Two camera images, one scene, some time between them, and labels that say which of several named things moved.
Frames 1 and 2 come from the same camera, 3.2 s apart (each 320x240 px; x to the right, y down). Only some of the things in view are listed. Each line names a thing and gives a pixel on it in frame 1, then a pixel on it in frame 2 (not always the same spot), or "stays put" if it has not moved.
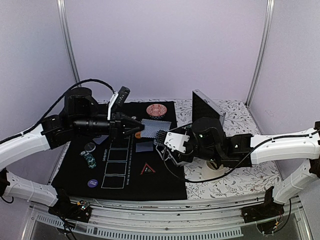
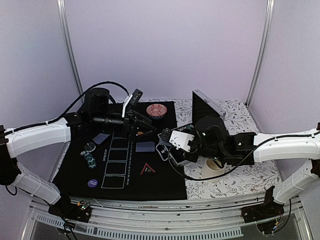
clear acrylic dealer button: x=90 y=147 stays put
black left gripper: x=117 y=127 -> x=130 y=117
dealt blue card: x=144 y=146 stays put
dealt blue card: x=100 y=140 stays put
